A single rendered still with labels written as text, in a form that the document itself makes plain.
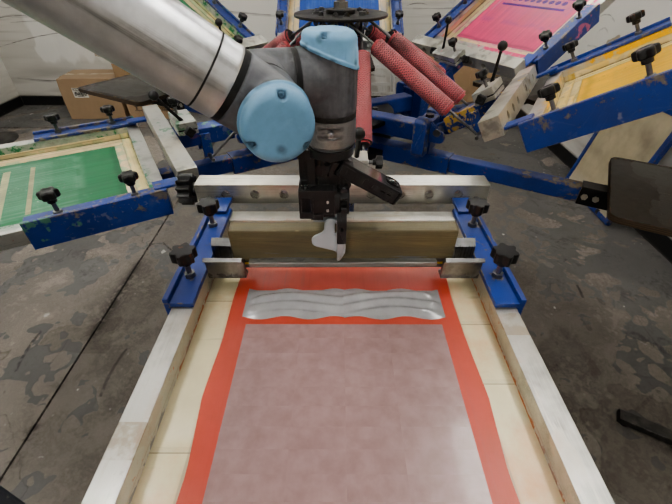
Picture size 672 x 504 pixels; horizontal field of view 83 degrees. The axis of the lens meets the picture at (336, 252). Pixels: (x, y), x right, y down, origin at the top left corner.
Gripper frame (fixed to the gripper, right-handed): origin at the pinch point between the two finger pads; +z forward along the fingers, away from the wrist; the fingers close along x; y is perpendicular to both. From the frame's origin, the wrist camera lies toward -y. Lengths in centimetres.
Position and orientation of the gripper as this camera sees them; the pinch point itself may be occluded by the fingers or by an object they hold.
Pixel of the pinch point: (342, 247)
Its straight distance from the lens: 70.2
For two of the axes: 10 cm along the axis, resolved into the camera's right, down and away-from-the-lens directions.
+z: -0.1, 7.8, 6.2
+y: -10.0, -0.1, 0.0
